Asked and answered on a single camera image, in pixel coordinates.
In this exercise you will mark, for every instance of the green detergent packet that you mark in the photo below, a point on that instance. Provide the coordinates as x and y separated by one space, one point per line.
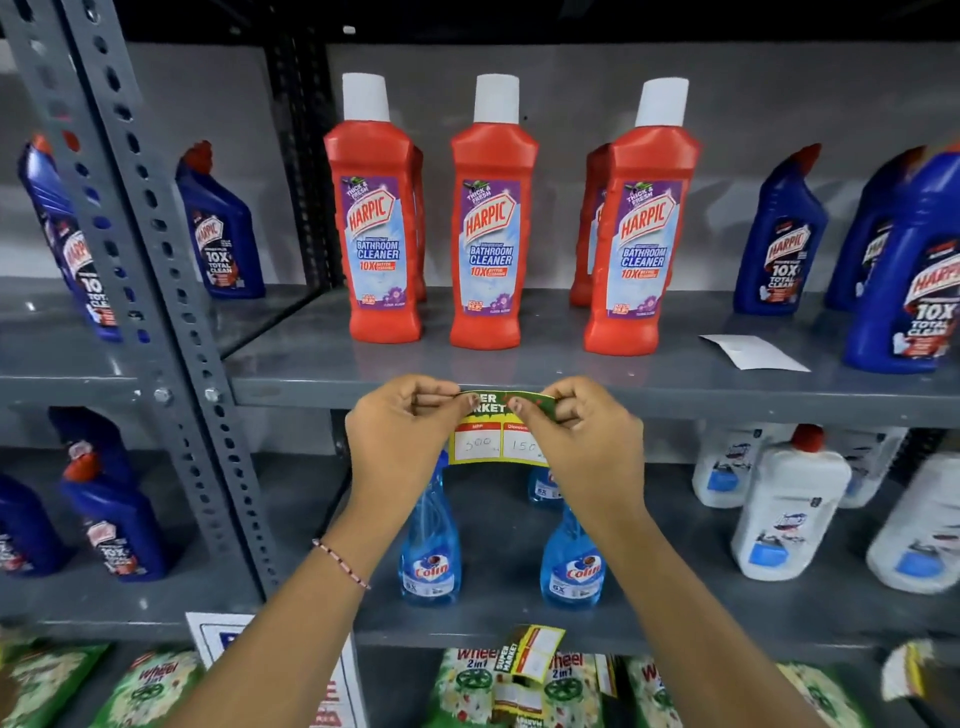
150 690
41 682
465 690
825 697
651 694
574 690

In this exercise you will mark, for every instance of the blue toilet cleaner bottle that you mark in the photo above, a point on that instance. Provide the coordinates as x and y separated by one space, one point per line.
56 225
862 247
780 247
221 240
26 532
94 435
116 525
911 285

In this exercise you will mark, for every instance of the white paper slip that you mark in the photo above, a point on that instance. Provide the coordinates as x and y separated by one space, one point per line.
754 352

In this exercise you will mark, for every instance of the yellow and green price label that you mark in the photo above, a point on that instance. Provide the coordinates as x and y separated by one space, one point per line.
487 439

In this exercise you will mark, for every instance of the white cleaner bottle red cap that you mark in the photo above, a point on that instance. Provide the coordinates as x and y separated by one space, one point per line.
787 510

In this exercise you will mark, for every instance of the strip of yellow price labels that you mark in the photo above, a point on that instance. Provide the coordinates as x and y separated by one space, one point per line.
529 664

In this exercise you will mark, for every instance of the person's left thumb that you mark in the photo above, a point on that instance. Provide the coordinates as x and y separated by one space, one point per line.
454 416

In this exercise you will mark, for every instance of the person's right thumb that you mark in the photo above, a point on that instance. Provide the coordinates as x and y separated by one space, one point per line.
529 416

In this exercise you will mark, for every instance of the white printed sign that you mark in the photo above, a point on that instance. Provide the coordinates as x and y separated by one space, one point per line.
217 637

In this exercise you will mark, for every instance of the red bathroom cleaner bottle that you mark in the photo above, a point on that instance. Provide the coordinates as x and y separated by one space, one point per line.
373 240
641 247
418 225
589 240
491 240

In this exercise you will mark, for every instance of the curled yellow price label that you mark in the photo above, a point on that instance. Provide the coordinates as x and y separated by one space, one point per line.
904 671

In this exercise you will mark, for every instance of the person's left hand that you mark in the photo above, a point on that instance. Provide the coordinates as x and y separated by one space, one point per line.
390 450

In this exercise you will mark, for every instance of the person's right hand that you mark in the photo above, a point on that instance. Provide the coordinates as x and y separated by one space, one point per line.
596 457

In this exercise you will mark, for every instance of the grey perforated metal upright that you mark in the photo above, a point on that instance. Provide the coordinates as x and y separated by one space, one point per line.
157 300

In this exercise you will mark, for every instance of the dark perforated metal upright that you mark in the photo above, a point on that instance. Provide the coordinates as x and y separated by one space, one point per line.
307 150

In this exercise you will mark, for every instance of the blue glass cleaner spray bottle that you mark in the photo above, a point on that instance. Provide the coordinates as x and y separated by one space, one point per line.
541 487
430 551
571 566

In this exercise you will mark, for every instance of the person's left forearm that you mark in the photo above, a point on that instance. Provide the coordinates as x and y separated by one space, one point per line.
300 630

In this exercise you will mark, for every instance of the grey metal shelf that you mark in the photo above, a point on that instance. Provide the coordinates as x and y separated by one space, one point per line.
525 375
90 600
45 360
675 600

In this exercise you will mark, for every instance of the person's right forearm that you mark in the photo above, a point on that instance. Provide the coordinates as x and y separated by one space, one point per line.
697 637

